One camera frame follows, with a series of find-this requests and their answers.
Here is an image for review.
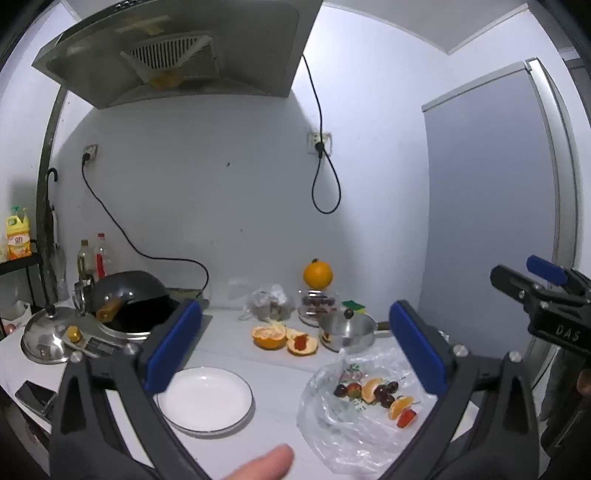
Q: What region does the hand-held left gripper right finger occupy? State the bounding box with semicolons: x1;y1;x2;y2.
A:
379;300;541;480

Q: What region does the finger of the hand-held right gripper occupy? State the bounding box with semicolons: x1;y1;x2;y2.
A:
490;264;555;319
526;255;591;296

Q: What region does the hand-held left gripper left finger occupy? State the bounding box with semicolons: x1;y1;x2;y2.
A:
48;299;213;480

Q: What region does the white plate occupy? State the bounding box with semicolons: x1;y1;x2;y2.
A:
154;367;254;436

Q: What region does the clear plastic bag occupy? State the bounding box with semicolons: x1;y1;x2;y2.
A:
295;348;455;476

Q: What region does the person's left hand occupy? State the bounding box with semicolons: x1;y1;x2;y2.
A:
217;444;295;480

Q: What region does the steel induction cooker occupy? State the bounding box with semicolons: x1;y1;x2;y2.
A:
69;286;213;358

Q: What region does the steel pot with lid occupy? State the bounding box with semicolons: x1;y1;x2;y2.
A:
318;309;393;354

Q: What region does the grey refrigerator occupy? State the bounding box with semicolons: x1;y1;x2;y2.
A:
421;58;583;384

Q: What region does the half peeled orange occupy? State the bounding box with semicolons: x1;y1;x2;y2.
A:
252;323;288;352

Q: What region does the crumpled clear bag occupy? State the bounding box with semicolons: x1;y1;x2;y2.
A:
228;279;296;322

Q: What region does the small glass jar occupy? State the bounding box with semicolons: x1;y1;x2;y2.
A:
73;274;96;317

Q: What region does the orange peel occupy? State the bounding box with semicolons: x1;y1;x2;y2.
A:
286;330;319;357

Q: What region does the clear plastic fruit box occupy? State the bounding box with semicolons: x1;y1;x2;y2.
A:
298;290;340;326

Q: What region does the red label bottle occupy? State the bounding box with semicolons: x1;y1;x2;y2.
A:
93;233;114;278

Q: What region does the dark glass bottle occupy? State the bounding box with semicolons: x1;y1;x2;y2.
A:
77;239;93;282

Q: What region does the whole orange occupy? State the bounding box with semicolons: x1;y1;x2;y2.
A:
303;258;334;291

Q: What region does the domed steel lid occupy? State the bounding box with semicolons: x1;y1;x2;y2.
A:
21;305;81;364

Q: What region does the black flat device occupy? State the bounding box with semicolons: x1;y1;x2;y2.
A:
15;381;58;422

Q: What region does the white container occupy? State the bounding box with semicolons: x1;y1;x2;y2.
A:
0;300;31;333

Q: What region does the black metal rack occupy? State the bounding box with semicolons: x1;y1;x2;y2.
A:
0;254;47;324

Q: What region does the yellow oil bottle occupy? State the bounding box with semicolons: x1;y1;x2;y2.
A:
6;206;34;260

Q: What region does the black folded umbrella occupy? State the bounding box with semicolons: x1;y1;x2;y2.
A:
46;168;70;301

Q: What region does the grey range hood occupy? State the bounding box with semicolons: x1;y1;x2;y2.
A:
31;0;322;110

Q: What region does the black wok wooden handle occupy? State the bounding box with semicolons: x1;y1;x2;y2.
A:
88;271;171;334

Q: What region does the black cooker power cable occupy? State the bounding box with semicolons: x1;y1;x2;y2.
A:
81;153;209;298

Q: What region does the black hood power cable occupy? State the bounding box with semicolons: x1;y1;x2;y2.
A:
301;54;342;214

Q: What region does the grey wall pipe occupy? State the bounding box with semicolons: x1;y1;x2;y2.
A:
34;88;70;259

